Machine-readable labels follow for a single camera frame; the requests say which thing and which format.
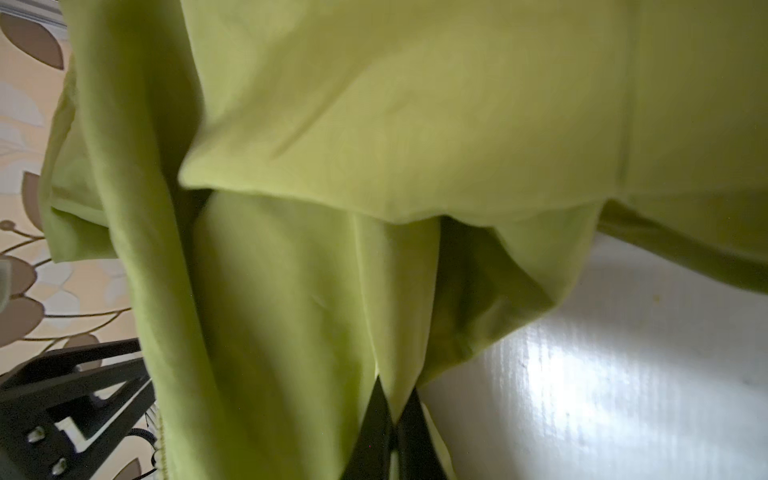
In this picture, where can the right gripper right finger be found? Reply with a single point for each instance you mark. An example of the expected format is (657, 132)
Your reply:
(418, 459)

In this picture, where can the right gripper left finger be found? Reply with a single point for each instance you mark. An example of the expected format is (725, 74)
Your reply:
(371, 455)

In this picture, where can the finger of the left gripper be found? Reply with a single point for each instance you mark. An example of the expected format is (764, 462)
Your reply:
(63, 413)

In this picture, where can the green zip-up hooded jacket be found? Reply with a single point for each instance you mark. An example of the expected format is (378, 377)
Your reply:
(310, 195)

